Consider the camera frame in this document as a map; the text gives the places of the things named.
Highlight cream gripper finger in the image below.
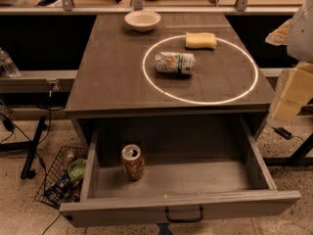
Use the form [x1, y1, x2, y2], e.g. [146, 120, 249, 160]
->
[267, 62, 313, 127]
[265, 20, 291, 46]

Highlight grey metal rail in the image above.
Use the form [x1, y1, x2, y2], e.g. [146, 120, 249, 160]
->
[0, 70, 77, 93]

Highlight yellow sponge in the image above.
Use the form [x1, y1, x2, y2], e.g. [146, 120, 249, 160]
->
[185, 32, 217, 49]

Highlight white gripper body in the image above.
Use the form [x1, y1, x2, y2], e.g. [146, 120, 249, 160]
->
[287, 0, 313, 63]

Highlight white bowl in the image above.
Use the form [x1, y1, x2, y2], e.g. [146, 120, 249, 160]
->
[124, 11, 160, 32]

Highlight green white soda can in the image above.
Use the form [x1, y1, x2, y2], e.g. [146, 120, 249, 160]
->
[155, 52, 196, 75]

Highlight dark blue snack bag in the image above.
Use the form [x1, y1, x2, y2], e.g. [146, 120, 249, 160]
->
[44, 174, 71, 204]

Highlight orange soda can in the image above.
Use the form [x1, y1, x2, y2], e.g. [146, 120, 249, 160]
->
[121, 144, 144, 181]

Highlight black drawer handle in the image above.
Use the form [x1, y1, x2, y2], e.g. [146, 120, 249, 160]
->
[165, 207, 204, 223]

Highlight green lidded cup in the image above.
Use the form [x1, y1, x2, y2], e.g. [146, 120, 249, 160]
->
[67, 159, 86, 182]

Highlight clear plastic bottle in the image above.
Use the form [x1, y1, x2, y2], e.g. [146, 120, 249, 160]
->
[0, 48, 20, 77]

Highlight black wire basket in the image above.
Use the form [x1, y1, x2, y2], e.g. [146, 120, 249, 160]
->
[34, 146, 87, 209]

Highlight black power adapter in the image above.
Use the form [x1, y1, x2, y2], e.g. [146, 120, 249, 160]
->
[274, 127, 292, 140]

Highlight open grey top drawer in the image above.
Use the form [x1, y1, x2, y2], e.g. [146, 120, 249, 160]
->
[61, 115, 301, 227]

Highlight black table leg stand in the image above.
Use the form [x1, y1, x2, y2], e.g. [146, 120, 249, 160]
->
[0, 117, 47, 179]

